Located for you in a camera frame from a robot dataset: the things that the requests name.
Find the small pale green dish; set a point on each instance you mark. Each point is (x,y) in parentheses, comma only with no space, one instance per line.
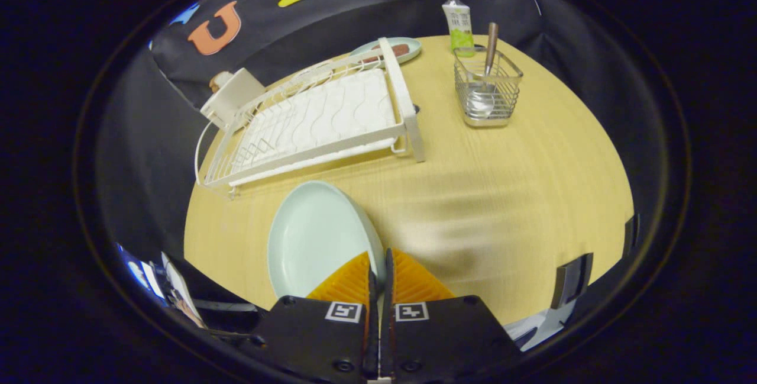
(414,47)

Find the white toaster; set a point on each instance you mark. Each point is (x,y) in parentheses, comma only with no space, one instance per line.
(236,94)

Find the pale green plate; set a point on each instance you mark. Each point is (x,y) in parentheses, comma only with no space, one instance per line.
(313,236)

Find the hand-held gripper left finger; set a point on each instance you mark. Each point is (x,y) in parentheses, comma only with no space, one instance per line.
(319,336)

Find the dark grey panel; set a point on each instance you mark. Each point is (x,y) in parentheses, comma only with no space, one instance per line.
(572,280)

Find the brown bread slice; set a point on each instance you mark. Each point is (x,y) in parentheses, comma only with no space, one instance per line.
(220,81)

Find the green drink bottle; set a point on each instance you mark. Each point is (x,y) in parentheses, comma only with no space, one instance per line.
(458,23)

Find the blue lit screen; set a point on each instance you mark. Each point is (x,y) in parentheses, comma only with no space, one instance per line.
(139,271)

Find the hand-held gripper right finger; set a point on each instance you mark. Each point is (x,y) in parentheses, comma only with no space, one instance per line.
(443,336)

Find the black backdrop cloth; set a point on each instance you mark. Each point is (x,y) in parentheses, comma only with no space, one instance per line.
(378,5)

